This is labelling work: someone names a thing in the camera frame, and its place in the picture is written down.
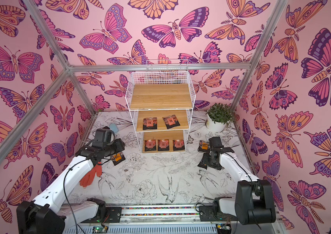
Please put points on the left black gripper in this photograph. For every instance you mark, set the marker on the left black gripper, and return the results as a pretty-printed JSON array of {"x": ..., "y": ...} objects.
[{"x": 120, "y": 146}]

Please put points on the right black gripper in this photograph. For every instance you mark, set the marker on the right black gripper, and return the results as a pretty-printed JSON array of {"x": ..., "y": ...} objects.
[{"x": 205, "y": 159}]

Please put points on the orange jasmine tea bag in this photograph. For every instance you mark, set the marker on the orange jasmine tea bag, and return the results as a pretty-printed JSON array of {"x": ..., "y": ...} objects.
[
  {"x": 204, "y": 146},
  {"x": 117, "y": 158},
  {"x": 202, "y": 165}
]

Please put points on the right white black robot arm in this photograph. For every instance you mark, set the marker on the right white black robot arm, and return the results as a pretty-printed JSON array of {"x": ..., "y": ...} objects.
[{"x": 253, "y": 202}]

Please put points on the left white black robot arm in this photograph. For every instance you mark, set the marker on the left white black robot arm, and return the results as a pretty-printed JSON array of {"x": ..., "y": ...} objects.
[{"x": 51, "y": 212}]

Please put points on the left bottom-shelf black tea bag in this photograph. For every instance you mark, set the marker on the left bottom-shelf black tea bag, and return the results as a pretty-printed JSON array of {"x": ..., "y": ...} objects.
[{"x": 150, "y": 145}]

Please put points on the bottom-shelf black tea bag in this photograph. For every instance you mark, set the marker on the bottom-shelf black tea bag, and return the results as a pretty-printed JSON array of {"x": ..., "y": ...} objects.
[
  {"x": 163, "y": 145},
  {"x": 150, "y": 145},
  {"x": 178, "y": 145}
]

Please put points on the right bottom-shelf black tea bag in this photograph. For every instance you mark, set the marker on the right bottom-shelf black tea bag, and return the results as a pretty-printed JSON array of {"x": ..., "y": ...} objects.
[{"x": 178, "y": 145}]

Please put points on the left middle-shelf black tea bag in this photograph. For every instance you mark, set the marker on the left middle-shelf black tea bag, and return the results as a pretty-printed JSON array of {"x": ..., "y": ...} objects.
[{"x": 150, "y": 123}]

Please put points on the middle-shelf black tea bag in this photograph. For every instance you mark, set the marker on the middle-shelf black tea bag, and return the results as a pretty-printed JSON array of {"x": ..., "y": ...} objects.
[
  {"x": 171, "y": 121},
  {"x": 150, "y": 123}
]

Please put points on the middle bottom-shelf black tea bag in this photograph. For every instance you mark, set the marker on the middle bottom-shelf black tea bag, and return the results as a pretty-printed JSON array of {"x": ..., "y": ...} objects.
[{"x": 163, "y": 145}]

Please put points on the bottom wooden shelf board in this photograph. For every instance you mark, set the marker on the bottom wooden shelf board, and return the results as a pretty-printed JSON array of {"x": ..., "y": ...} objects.
[{"x": 171, "y": 135}]

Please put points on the wooden shelf board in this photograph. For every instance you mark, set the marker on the wooden shelf board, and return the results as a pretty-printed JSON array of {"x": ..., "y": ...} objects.
[
  {"x": 171, "y": 135},
  {"x": 182, "y": 116},
  {"x": 160, "y": 97}
]

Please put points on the middle wooden shelf board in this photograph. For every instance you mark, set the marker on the middle wooden shelf board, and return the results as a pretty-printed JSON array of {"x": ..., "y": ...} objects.
[{"x": 182, "y": 116}]

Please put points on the right middle-shelf black tea bag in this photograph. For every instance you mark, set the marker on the right middle-shelf black tea bag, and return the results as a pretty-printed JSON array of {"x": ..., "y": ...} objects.
[{"x": 171, "y": 121}]

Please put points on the top wooden shelf board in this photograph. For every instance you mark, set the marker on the top wooden shelf board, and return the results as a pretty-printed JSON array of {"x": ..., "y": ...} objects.
[{"x": 160, "y": 97}]

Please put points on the green potted plant white pot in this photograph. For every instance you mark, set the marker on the green potted plant white pot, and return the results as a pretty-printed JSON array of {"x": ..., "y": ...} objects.
[{"x": 219, "y": 116}]

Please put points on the white wire shelf rack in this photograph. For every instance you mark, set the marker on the white wire shelf rack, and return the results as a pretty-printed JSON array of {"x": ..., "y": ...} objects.
[{"x": 160, "y": 77}]

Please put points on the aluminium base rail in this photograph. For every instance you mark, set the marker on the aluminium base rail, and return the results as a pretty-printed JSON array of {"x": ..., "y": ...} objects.
[{"x": 170, "y": 219}]

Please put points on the aluminium frame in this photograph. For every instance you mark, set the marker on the aluminium frame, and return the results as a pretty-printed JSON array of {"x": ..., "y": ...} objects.
[{"x": 69, "y": 71}]

